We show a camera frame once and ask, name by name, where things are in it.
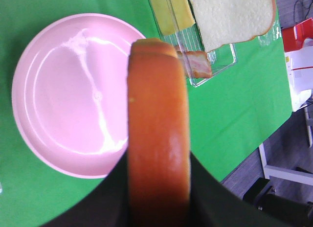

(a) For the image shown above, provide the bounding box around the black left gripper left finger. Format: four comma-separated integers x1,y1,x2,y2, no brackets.
43,152,130,227

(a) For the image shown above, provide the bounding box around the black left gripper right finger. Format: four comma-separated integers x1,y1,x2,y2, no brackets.
189,153,287,227

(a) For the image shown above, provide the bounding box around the bread slice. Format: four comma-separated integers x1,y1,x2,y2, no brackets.
190,0,276,52
127,38,191,227

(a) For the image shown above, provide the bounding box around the bacon strip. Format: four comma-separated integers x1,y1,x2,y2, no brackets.
185,51,213,78

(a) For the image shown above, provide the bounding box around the yellow cheese slice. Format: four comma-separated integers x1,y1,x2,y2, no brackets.
150,0,195,36

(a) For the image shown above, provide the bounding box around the black equipment base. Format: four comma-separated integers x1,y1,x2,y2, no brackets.
243,165,313,227

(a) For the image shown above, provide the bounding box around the green tablecloth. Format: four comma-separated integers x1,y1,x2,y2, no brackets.
0,0,291,227

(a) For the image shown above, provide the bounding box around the pink round plate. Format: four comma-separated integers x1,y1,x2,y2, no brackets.
11,13,143,179

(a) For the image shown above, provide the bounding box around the white red machine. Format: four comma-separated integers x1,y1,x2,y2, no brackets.
282,18,313,112

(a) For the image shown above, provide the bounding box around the white metal frame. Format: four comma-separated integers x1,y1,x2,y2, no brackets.
259,105,313,186

